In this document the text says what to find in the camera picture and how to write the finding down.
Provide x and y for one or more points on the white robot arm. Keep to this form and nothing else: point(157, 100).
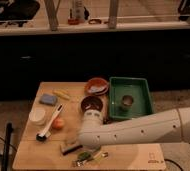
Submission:
point(171, 126)

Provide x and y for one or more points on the orange bowl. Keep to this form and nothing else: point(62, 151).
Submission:
point(96, 86)

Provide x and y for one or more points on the dark brown bowl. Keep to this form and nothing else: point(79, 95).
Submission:
point(91, 102)

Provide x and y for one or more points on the green plastic tray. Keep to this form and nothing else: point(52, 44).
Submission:
point(137, 88)

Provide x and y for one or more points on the blue sponge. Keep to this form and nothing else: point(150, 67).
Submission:
point(48, 99)

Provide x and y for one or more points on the orange peach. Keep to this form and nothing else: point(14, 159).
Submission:
point(58, 124)

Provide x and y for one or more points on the white round container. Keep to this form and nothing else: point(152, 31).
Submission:
point(37, 116)

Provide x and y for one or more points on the green pepper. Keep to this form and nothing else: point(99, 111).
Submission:
point(84, 156)

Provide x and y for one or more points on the white bottle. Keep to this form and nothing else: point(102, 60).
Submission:
point(78, 10)

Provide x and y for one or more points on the black pole stand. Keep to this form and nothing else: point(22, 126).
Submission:
point(5, 158)

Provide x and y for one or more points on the black office chair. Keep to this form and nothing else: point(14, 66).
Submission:
point(18, 12)

